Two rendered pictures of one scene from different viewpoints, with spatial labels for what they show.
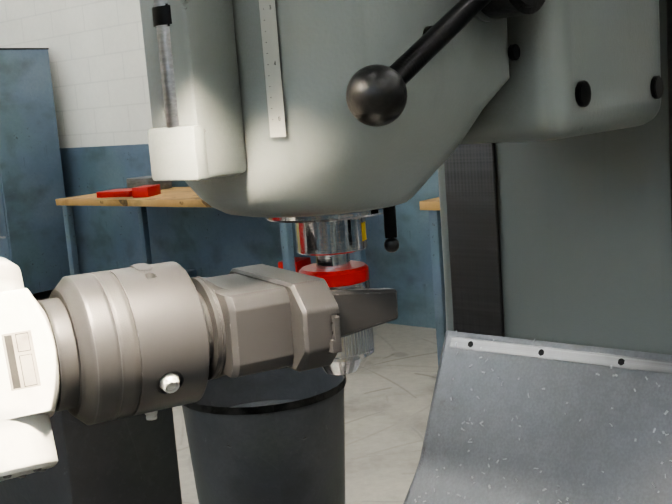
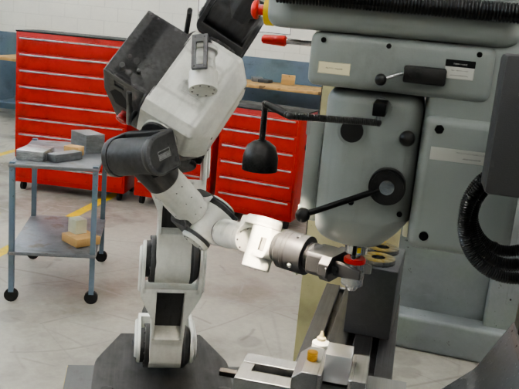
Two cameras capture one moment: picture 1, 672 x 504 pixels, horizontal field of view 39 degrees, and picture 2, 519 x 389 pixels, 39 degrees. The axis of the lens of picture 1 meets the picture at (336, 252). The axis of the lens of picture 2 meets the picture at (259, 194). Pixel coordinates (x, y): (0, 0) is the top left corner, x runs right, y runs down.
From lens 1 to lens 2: 1.28 m
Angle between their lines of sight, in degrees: 60
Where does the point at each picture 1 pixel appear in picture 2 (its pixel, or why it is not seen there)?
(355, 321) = (344, 274)
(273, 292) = (319, 255)
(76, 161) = not seen: outside the picture
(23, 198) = not seen: outside the picture
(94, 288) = (283, 235)
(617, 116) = (456, 249)
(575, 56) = (422, 222)
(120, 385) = (277, 259)
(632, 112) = not seen: hidden behind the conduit
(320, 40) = (320, 194)
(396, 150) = (340, 230)
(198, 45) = (304, 186)
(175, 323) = (293, 251)
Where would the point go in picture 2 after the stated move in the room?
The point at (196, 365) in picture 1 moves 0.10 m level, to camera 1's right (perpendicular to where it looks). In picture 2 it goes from (295, 264) to (319, 279)
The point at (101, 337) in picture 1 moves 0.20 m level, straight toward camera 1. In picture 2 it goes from (276, 246) to (204, 260)
